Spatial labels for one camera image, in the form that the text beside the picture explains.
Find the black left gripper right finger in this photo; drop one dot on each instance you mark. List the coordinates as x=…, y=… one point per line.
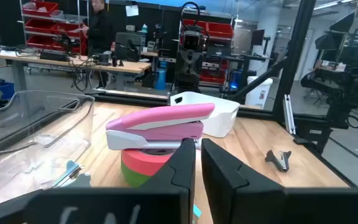
x=244, y=199

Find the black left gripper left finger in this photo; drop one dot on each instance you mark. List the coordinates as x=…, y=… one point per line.
x=166, y=199

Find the teal stapler remover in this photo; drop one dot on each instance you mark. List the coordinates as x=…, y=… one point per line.
x=197, y=212

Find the green tape roll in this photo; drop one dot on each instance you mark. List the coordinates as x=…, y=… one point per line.
x=132, y=179

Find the red tape roll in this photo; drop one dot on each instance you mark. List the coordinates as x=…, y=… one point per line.
x=141, y=163

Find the black stapler remover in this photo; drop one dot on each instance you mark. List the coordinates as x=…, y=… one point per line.
x=280, y=161

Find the pink stapler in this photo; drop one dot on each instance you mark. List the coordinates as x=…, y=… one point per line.
x=154, y=118

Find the blue barrel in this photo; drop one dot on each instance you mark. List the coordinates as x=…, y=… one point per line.
x=161, y=79

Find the shelf rack with red bins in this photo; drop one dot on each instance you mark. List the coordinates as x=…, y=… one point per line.
x=40, y=25
x=219, y=29

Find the wooden workbench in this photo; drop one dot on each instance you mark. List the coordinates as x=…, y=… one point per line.
x=129, y=67

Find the white plastic bin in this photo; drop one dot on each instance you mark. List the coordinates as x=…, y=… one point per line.
x=222, y=118

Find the white trash can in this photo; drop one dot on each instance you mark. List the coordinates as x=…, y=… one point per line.
x=258, y=93

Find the person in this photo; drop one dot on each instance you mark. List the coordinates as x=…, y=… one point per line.
x=99, y=31

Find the small clear plastic bin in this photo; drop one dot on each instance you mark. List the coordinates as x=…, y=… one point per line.
x=26, y=130

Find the background robot rig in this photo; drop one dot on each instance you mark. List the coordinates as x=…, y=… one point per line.
x=353, y=77

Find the blue plastic crate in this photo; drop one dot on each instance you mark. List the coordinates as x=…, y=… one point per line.
x=3, y=90

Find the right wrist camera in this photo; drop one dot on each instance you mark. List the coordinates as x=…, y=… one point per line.
x=193, y=40

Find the silver aluminium bracket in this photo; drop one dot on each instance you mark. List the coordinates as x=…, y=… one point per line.
x=289, y=115

